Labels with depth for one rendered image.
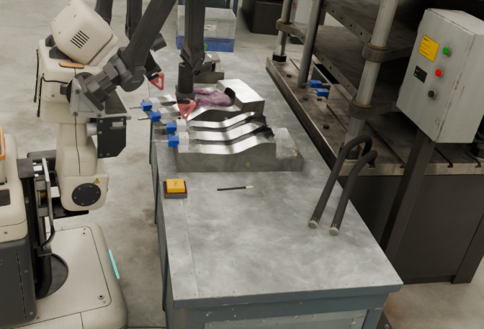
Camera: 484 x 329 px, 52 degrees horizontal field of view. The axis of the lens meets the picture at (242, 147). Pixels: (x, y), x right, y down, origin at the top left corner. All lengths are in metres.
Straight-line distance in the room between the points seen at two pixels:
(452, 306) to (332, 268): 1.39
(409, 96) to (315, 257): 0.77
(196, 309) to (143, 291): 1.07
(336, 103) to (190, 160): 0.97
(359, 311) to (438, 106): 0.75
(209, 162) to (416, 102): 0.81
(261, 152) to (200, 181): 0.26
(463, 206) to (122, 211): 1.85
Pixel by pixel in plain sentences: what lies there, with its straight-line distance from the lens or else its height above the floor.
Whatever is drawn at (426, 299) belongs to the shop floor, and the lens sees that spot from 2.87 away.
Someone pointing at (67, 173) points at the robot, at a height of 0.83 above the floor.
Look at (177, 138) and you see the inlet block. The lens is 1.92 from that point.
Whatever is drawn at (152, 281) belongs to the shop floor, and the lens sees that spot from 2.59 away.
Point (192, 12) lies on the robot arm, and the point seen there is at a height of 1.44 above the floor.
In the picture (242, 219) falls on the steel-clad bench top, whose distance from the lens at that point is 1.71.
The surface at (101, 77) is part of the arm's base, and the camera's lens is 1.57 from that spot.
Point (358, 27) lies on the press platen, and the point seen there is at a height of 1.28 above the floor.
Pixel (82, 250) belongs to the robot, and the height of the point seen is 0.28.
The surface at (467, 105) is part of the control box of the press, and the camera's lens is 1.88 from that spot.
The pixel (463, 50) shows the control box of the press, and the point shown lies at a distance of 1.79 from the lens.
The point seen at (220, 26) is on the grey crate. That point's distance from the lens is 5.36.
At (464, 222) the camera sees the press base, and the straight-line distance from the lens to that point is 2.74.
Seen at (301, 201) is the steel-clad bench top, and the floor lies 0.80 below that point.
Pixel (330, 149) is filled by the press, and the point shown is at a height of 0.78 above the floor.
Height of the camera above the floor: 1.85
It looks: 30 degrees down
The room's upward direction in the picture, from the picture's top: 8 degrees clockwise
